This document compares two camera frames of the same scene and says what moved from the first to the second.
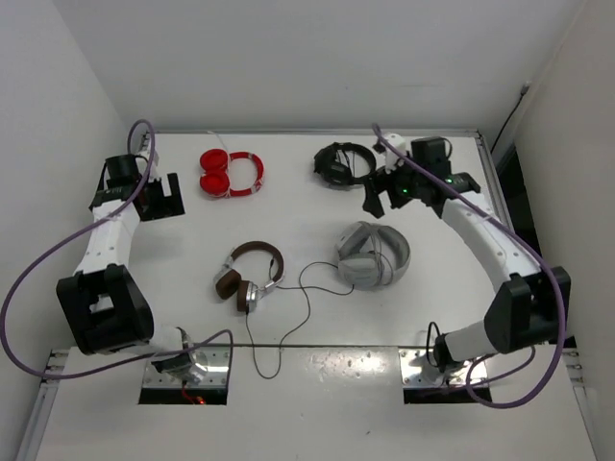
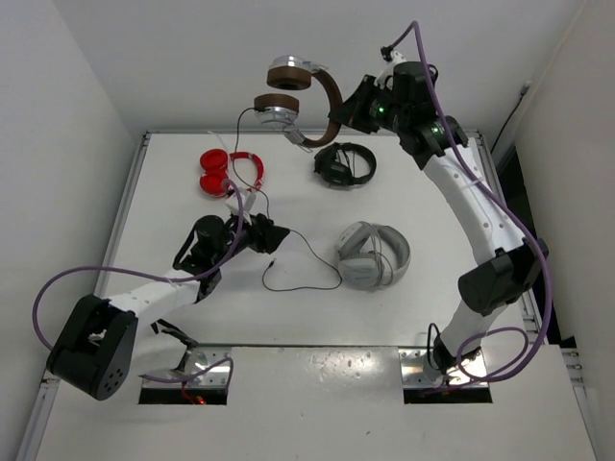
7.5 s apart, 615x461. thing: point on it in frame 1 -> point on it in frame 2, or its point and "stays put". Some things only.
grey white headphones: x=371 y=255 stays put
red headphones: x=215 y=166 stays put
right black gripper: x=380 y=182 -> x=353 y=111
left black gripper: x=167 y=206 -> x=264 y=234
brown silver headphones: x=230 y=283 -> x=282 y=110
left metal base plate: x=216 y=376 stays put
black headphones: x=335 y=170 stays put
